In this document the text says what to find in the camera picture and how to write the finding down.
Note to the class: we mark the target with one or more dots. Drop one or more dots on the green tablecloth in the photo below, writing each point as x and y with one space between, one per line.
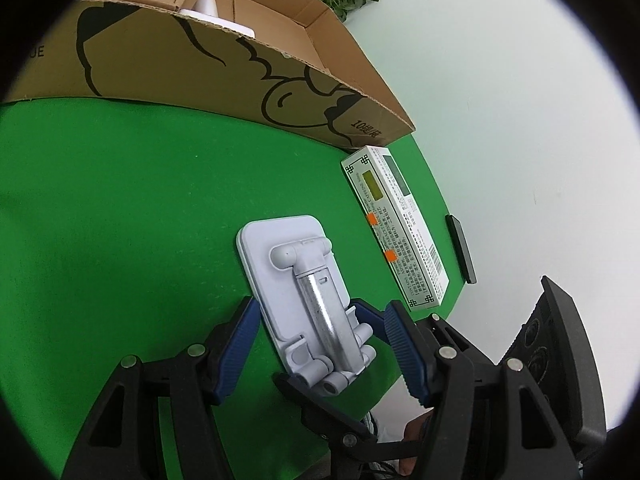
118 226

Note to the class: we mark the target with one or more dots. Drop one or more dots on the white folding phone stand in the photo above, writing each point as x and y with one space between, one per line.
319 336

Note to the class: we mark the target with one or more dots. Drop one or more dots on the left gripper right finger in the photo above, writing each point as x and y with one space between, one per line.
488 421

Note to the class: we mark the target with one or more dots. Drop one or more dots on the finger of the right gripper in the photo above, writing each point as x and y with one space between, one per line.
349 441
370 317

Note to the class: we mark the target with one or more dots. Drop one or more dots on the white medicine box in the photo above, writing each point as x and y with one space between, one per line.
398 225

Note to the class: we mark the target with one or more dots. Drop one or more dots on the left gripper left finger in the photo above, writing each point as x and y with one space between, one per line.
121 438

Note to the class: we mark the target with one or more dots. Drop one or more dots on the large cardboard tray box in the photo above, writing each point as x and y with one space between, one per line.
303 72

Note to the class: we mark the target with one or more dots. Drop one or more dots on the person's hand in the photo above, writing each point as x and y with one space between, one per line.
414 431

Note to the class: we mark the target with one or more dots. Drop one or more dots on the white hair dryer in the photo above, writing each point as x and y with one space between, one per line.
207 11

